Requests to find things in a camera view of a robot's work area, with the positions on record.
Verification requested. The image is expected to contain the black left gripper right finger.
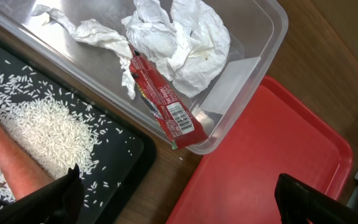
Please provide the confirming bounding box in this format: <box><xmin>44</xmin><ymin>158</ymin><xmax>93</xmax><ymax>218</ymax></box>
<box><xmin>275</xmin><ymin>173</ymin><xmax>358</xmax><ymax>224</ymax></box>

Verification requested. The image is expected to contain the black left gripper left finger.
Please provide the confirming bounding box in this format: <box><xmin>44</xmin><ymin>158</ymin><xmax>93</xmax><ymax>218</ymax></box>
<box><xmin>0</xmin><ymin>165</ymin><xmax>85</xmax><ymax>224</ymax></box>

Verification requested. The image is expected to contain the orange carrot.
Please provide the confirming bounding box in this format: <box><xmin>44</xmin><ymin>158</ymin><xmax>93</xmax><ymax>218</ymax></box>
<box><xmin>0</xmin><ymin>126</ymin><xmax>53</xmax><ymax>200</ymax></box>

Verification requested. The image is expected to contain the pile of white rice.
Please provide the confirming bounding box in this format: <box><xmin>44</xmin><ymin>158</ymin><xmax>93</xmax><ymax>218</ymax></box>
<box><xmin>0</xmin><ymin>37</ymin><xmax>136</xmax><ymax>224</ymax></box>

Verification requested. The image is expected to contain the black food waste tray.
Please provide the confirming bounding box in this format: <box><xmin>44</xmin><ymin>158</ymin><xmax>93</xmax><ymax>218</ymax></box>
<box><xmin>0</xmin><ymin>24</ymin><xmax>157</xmax><ymax>224</ymax></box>

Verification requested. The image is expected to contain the red serving tray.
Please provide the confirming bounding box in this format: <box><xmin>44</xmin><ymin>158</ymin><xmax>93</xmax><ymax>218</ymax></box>
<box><xmin>168</xmin><ymin>77</ymin><xmax>353</xmax><ymax>224</ymax></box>

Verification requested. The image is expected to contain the red snack wrapper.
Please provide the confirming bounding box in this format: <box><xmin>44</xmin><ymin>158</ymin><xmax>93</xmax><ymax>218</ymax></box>
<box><xmin>130</xmin><ymin>46</ymin><xmax>208</xmax><ymax>149</ymax></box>

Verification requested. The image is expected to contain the twisted white tissue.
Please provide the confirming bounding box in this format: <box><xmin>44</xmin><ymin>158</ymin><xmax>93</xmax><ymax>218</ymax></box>
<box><xmin>31</xmin><ymin>4</ymin><xmax>135</xmax><ymax>100</ymax></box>

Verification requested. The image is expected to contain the large crumpled white tissue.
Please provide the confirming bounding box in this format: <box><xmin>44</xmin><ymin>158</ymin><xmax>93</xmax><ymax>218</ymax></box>
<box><xmin>121</xmin><ymin>0</ymin><xmax>231</xmax><ymax>98</ymax></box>

